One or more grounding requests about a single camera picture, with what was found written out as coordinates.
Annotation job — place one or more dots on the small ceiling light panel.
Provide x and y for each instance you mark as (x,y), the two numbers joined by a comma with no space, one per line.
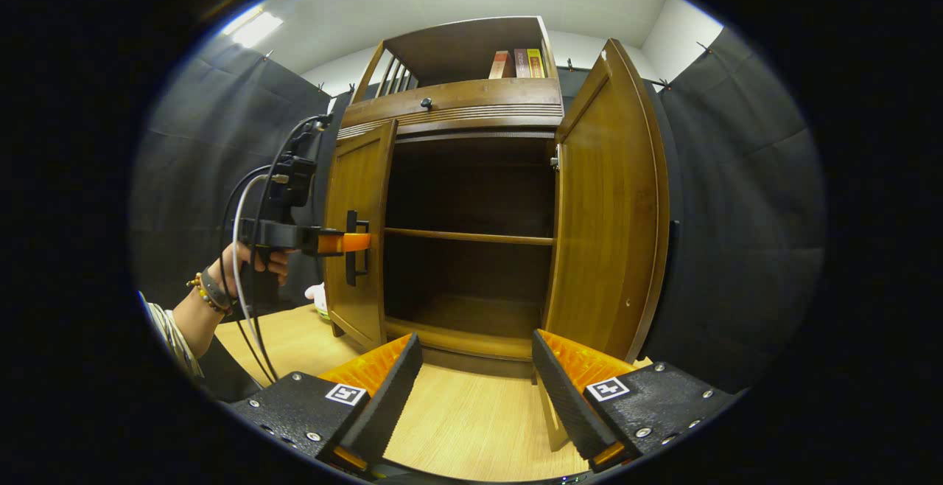
(254,28)

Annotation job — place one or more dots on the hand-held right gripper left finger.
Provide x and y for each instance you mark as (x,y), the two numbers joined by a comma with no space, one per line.
(383,404)

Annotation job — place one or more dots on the yellow book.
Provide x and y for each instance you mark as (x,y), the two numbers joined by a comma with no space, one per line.
(536,63)

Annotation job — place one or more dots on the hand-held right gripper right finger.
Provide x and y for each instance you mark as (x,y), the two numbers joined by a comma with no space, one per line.
(571,404)

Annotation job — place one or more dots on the black wristband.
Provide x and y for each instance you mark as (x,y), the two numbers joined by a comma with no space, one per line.
(214,290)

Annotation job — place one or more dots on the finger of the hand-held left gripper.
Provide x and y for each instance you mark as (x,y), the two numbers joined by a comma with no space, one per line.
(353,242)

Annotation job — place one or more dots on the wooden double-door shoe cabinet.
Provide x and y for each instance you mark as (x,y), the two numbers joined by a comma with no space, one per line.
(471,98)

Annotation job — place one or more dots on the black backdrop cloth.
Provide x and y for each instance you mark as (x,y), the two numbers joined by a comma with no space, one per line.
(737,212)

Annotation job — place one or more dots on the wooden cabinet shelf board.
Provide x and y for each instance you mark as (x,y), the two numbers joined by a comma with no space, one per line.
(471,236)

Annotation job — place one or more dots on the striped sleeve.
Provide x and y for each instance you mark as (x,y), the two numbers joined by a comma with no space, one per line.
(173,334)

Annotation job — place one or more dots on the small white pink toy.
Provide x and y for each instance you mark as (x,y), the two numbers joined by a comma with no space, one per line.
(318,301)

